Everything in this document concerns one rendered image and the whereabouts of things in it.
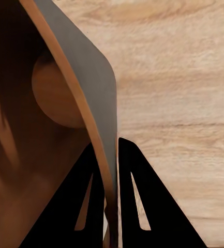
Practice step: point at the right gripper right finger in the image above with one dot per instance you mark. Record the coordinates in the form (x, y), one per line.
(169, 226)

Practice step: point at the trash can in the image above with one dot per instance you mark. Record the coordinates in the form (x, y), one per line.
(57, 94)

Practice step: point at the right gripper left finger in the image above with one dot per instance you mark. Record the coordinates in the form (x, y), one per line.
(55, 226)

